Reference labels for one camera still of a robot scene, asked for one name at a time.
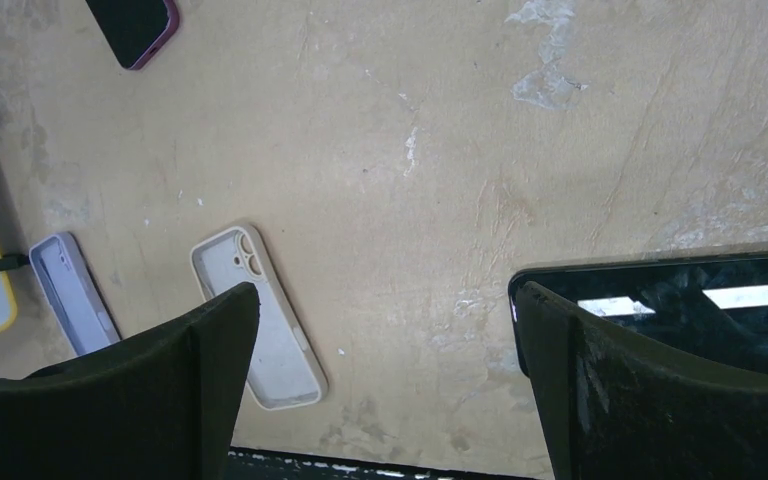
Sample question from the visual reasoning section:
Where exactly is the black smartphone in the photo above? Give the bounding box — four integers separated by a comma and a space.
507, 252, 768, 375

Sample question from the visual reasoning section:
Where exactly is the lavender phone case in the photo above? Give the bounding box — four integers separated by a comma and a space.
29, 232, 121, 356

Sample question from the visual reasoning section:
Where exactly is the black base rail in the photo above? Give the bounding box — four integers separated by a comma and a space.
223, 447, 517, 480

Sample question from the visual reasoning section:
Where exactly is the phone in maroon case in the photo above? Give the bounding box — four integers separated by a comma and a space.
86, 0, 180, 70

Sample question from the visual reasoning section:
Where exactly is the beige phone case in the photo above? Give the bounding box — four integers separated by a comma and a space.
190, 223, 328, 411

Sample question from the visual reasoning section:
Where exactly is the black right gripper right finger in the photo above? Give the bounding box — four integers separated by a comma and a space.
515, 282, 768, 479

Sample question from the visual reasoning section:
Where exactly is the black whiteboard clip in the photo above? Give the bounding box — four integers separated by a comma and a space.
0, 254, 30, 273

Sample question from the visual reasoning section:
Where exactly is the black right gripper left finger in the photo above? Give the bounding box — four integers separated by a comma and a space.
0, 283, 260, 479

